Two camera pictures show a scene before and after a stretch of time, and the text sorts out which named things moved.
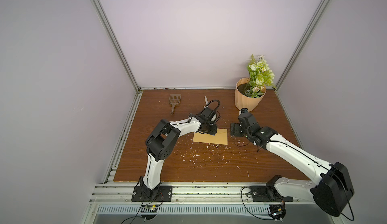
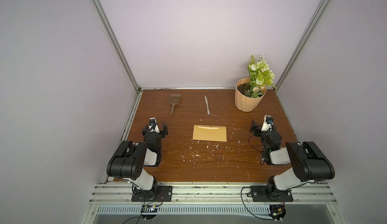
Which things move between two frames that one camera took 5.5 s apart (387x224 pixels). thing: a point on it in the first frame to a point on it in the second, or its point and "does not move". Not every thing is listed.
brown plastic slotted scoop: (174, 99) does not move
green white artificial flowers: (260, 76) does not move
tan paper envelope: (220, 137) does not move
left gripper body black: (211, 129) to (158, 136)
